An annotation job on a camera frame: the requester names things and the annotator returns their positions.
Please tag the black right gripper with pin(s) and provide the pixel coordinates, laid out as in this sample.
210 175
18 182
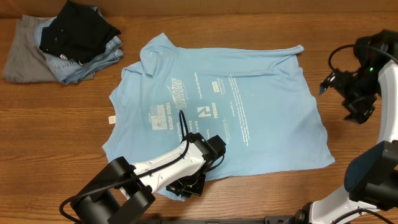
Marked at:
358 109

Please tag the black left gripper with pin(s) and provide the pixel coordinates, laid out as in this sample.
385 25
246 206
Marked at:
198 188

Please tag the light blue printed t-shirt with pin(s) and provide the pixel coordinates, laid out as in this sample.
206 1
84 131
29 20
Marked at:
257 101

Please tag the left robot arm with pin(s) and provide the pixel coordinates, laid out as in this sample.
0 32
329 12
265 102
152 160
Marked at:
121 192

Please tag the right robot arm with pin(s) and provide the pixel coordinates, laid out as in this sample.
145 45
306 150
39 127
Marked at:
370 182

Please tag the black garment at right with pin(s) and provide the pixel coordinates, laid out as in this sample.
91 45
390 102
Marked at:
360 51

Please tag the folded blue denim jeans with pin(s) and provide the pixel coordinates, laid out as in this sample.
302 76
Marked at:
70 71

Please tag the black folded garment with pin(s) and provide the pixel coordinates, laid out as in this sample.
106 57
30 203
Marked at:
78 33

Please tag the grey folded garment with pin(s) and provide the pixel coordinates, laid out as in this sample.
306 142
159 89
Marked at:
25 62

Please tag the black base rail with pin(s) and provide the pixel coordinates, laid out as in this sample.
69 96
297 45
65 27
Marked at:
280 219

